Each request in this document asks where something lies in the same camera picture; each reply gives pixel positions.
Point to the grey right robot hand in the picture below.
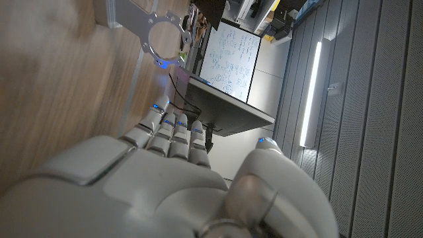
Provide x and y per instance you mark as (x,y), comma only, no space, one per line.
(148,185)

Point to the black computer monitor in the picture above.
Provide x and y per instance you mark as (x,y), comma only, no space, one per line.
(224,112)

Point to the written whiteboard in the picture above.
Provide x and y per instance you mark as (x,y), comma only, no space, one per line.
(228,59)

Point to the long ceiling light strip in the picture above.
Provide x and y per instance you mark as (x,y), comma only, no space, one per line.
(310,99)

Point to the white shelf cabinet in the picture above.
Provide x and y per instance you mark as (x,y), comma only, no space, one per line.
(248,13)

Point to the rectangular ceiling fixture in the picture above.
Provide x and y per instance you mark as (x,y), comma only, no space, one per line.
(334,88)

